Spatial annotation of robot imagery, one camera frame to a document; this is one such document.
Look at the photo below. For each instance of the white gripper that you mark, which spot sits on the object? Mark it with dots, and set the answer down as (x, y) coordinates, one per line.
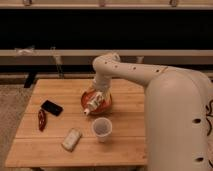
(98, 101)

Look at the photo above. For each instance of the dark red pepper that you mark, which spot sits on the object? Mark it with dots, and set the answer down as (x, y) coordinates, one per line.
(41, 119)

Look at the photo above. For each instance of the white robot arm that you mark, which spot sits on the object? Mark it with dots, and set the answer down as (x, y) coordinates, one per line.
(177, 101)

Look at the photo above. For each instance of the white sponge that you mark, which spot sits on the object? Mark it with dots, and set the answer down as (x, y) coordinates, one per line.
(71, 139)

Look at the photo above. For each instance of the translucent plastic cup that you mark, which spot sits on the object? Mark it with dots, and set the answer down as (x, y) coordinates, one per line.
(102, 128)

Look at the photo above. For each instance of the wooden table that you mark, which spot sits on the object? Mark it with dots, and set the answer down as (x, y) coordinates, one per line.
(54, 132)

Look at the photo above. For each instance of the black rectangular object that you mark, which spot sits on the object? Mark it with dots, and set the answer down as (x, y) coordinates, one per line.
(52, 108)

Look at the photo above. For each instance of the white horizontal rail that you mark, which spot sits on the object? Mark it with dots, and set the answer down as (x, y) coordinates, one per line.
(45, 57)

